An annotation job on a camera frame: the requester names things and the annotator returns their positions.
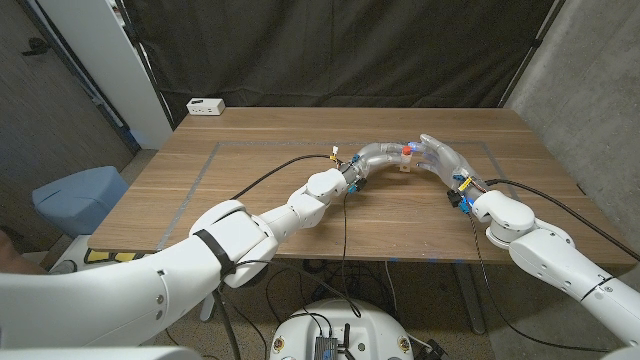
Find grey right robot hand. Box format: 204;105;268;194
407;133;490;201

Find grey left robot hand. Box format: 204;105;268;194
339;142;414;186

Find black backdrop cloth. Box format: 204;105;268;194
122;0;569;126

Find white table leg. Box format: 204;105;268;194
452;262;487;335
199;294;217;323

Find black backdrop stand pole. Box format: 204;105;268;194
113;0;176;131
497;0;569;109

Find white robot torso base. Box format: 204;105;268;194
269;298;415;360

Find wooden table panel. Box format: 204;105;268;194
155;141;559;262

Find white power strip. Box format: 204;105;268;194
185;97;226;117

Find grey electronics module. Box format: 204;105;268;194
313;335;340;360

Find yellow black hazard strip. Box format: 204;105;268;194
82;248;156;265

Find blue padded bin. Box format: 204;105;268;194
31;165;130;239

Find white sneaker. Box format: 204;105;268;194
49;259;79;275

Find person's bare leg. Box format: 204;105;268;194
0;230;49;275

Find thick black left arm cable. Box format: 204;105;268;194
229;154;342;202

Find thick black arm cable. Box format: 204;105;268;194
484;178;640;263
229;154;342;202

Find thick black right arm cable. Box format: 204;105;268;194
484;178;640;263

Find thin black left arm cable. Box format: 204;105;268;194
338;192;362;319

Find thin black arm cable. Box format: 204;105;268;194
338;192;362;319
465;214;611;354

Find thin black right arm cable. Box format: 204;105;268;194
465;214;611;354

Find white floor cable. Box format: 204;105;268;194
383;260;399;314

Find black door handle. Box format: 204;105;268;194
20;36;51;56

